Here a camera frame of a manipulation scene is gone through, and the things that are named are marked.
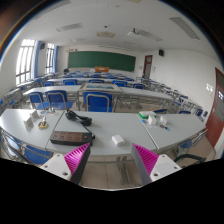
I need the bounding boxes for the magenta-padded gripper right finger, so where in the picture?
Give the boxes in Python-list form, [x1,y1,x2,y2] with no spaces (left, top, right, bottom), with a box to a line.
[131,142,183,186]

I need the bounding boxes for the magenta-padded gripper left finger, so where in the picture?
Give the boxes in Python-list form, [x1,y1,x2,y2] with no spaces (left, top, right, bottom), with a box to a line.
[39,142,92,185]

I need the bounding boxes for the brown power strip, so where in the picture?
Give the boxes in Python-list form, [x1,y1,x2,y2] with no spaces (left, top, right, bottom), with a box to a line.
[49,130,94,147]

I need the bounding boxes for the small white box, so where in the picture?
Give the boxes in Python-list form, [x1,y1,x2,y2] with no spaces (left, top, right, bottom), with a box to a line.
[147,115,157,126]
[29,109,40,120]
[158,115,168,126]
[23,116,34,128]

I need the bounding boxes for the blue metal-framed chair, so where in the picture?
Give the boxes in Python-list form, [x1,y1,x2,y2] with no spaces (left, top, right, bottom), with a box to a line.
[19,143,54,166]

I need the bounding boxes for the green and white box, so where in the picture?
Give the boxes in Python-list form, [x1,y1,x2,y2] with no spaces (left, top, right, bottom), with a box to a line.
[138,110,157,119]

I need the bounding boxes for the black-rimmed blue chair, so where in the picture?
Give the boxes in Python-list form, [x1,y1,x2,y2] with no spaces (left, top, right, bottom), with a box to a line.
[173,153,206,168]

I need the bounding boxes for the yellow tape roll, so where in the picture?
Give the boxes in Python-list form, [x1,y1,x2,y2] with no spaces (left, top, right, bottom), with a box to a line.
[37,115,49,130]

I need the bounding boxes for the red-brown door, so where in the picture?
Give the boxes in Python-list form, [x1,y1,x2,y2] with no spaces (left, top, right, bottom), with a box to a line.
[205,67,224,148]

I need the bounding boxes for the brown door with window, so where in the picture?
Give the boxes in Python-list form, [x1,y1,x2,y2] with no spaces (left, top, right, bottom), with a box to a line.
[143,54,154,79]

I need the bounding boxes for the orange teacher podium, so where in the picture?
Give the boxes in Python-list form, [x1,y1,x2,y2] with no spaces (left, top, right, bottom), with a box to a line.
[94,66,110,73]

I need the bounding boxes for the green chalkboard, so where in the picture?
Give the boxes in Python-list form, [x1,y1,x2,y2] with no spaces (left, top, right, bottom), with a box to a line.
[67,50,137,73]

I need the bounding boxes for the blue curtain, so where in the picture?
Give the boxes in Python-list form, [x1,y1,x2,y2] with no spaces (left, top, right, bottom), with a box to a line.
[33,40,43,79]
[53,45,60,74]

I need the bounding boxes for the narrow bright window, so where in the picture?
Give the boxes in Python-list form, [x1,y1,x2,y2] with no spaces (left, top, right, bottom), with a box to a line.
[44,42,55,74]

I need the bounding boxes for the large bright window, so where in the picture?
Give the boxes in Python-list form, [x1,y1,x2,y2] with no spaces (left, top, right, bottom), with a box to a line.
[15,39,36,86]

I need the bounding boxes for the white ceiling projector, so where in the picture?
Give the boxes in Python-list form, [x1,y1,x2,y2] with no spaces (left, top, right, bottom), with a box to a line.
[126,29,139,37]

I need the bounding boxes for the ceiling light panels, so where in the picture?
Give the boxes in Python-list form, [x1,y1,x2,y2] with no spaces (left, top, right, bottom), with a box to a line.
[54,16,201,41]

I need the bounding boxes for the coiled black power cable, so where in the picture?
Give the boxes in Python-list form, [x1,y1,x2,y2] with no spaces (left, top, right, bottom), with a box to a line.
[64,110,97,140]

